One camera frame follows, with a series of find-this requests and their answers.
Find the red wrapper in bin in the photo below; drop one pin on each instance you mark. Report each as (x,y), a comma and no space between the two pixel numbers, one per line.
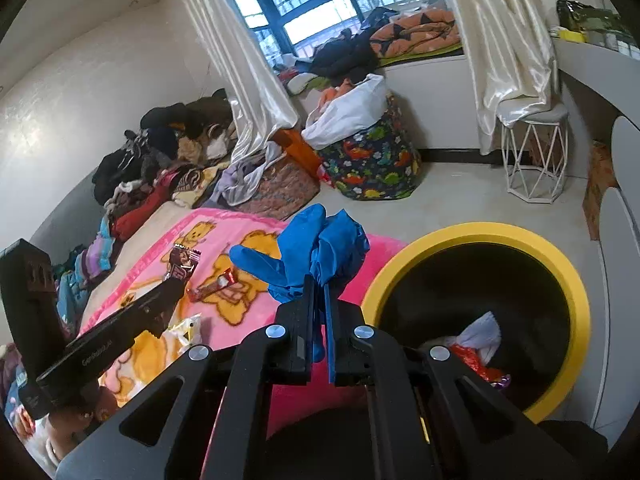
(471,358)

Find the white plastic bag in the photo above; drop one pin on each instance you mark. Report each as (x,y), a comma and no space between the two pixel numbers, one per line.
(354,111)

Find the left cream satin curtain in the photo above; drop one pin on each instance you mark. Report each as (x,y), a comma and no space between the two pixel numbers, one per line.
(259,103)

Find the yellow white plastic wrapper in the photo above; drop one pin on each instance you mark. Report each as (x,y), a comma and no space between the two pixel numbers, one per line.
(182,337)

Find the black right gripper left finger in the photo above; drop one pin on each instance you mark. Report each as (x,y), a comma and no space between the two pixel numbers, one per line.
(207,406)

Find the white vanity desk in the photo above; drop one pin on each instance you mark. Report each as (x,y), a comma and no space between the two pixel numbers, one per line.
(600,89)

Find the dinosaur print laundry basket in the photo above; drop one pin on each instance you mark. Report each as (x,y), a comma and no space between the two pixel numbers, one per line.
(377,163)

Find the camouflage pouch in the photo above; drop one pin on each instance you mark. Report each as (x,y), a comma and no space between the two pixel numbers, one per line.
(580,17)

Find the woven patterned bag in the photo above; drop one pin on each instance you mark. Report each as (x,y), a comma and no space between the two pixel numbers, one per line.
(285,187)

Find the yellow tape roll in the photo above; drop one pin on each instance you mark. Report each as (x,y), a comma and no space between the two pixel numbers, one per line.
(570,36)

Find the brown chocolate snack wrapper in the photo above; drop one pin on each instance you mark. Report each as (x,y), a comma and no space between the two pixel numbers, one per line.
(182,262)

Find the person's left hand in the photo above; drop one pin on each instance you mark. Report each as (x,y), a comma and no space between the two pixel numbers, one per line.
(64,426)

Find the white wire frame stool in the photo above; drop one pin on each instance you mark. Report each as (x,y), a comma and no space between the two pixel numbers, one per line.
(535,155)

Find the orange bag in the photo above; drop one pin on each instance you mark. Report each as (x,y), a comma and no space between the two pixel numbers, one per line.
(292,142)

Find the orange patterned quilt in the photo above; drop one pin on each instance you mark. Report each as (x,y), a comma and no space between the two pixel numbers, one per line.
(424,32)

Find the cream satin curtain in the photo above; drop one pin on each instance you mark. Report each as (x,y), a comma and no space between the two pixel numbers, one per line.
(259,103)
(511,59)

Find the red candy wrapper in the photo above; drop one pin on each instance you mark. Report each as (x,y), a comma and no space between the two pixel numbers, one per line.
(222,281)

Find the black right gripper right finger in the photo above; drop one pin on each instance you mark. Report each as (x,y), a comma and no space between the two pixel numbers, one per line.
(430,415)

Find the right cream satin curtain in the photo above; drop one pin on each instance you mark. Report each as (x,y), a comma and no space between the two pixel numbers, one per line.
(511,59)

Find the blue glove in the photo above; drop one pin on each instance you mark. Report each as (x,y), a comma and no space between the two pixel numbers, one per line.
(319,256)

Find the pile of clothes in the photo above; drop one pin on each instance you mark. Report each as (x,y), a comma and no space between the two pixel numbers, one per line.
(177,148)

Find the yellow rimmed black trash bin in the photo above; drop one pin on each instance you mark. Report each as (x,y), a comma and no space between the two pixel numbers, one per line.
(500,290)

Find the black clothes on sill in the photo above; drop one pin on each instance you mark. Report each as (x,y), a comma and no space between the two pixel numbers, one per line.
(350,56)

